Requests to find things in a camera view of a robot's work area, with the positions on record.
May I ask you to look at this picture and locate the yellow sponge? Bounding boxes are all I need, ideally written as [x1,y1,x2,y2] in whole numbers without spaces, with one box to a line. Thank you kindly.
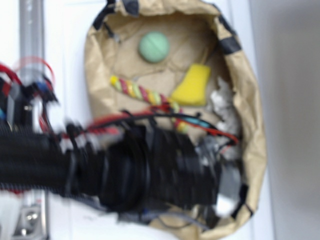
[170,64,211,107]

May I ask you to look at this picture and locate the aluminium rail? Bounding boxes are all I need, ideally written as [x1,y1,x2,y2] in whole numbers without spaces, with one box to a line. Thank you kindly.
[12,0,51,240]

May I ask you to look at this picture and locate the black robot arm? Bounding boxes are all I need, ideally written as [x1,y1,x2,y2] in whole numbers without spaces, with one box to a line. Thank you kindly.
[0,125,246,216]

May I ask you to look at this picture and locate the red and black cables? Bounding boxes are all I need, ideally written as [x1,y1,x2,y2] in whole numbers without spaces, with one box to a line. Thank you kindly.
[0,56,240,156]

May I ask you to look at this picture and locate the multicolour rope toy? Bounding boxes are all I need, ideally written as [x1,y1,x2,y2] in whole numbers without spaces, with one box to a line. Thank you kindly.
[109,75,191,135]

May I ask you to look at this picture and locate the brown paper bag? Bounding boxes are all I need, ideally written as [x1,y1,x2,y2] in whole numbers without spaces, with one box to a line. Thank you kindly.
[84,0,267,240]

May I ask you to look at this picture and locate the crumpled white paper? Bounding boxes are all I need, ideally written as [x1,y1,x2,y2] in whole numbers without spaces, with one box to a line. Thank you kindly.
[206,77,242,161]

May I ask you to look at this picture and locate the green ball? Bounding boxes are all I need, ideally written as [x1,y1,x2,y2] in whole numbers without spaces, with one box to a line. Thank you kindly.
[138,31,170,63]

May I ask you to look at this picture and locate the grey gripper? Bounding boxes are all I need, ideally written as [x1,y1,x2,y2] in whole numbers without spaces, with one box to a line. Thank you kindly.
[195,138,242,218]

